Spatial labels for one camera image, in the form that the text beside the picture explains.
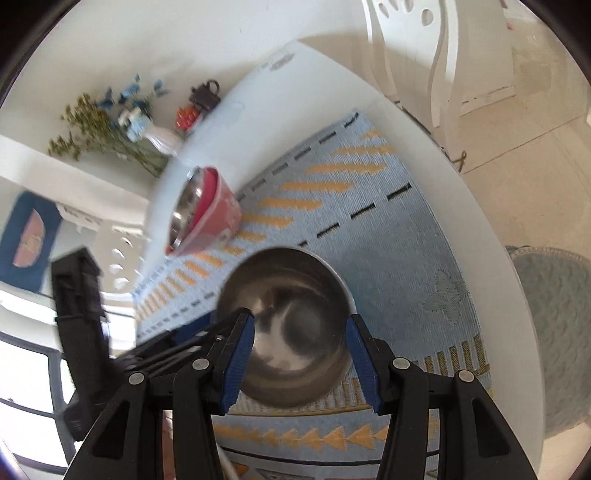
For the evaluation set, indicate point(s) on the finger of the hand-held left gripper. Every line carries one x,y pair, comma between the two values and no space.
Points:
157,348

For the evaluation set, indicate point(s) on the round grey-blue rug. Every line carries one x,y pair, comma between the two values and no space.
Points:
554,332

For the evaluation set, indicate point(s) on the black window frame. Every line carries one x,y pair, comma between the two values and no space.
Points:
55,392

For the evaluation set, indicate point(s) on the white chair with teardrop cutouts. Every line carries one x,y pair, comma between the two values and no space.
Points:
138,265
406,46

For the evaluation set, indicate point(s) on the white ribbed vase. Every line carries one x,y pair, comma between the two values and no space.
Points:
164,138

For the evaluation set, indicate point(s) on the dried flower bunch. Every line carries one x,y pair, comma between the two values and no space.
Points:
87,120

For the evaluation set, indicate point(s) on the blue artificial flowers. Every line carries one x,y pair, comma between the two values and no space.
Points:
134,117

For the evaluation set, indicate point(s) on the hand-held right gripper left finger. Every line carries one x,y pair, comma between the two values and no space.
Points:
238,360

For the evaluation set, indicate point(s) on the blue wall hanging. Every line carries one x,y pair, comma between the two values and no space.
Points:
27,240

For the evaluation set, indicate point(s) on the pink steel-lined bowl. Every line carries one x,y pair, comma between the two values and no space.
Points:
217,212

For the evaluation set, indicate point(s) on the blue woven table mat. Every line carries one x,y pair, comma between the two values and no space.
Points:
392,254

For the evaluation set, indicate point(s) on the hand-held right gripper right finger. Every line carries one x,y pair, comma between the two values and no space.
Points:
364,364

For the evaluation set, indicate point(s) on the blue steel-lined bowl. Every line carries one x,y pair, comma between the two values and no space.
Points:
286,286

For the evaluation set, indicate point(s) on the red cup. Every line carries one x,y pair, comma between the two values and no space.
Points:
187,117

